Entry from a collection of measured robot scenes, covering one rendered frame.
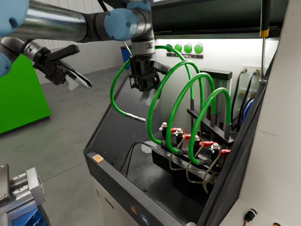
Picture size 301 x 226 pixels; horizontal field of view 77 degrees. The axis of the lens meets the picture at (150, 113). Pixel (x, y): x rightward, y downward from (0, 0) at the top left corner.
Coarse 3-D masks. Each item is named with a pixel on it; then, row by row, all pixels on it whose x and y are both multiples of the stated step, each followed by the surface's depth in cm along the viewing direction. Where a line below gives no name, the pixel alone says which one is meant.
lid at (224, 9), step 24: (120, 0) 83; (144, 0) 78; (168, 0) 72; (192, 0) 67; (216, 0) 60; (240, 0) 57; (288, 0) 51; (168, 24) 90; (192, 24) 83; (216, 24) 76; (240, 24) 71
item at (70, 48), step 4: (72, 44) 70; (64, 48) 69; (68, 48) 70; (72, 48) 70; (76, 48) 70; (56, 52) 70; (60, 52) 70; (64, 52) 70; (68, 52) 70; (72, 52) 70; (76, 52) 71; (48, 56) 70; (52, 56) 70; (56, 56) 70; (60, 56) 70; (64, 56) 72; (52, 60) 70
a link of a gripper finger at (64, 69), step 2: (60, 66) 69; (62, 66) 69; (64, 66) 70; (62, 68) 69; (64, 68) 69; (66, 68) 70; (62, 70) 69; (64, 70) 69; (66, 70) 69; (68, 70) 69; (64, 72) 69; (66, 72) 69; (68, 72) 69; (70, 72) 69; (68, 74) 70; (70, 74) 69; (72, 74) 69; (70, 76) 70; (72, 76) 70; (74, 76) 69; (76, 76) 70; (74, 78) 70
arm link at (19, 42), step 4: (4, 40) 65; (8, 40) 65; (12, 40) 66; (16, 40) 66; (20, 40) 66; (24, 40) 67; (28, 40) 67; (4, 44) 65; (8, 44) 66; (12, 44) 66; (16, 44) 67; (20, 44) 67; (24, 44) 67; (12, 48) 67; (16, 48) 67; (20, 48) 67; (24, 48) 69; (16, 52) 68; (20, 52) 70
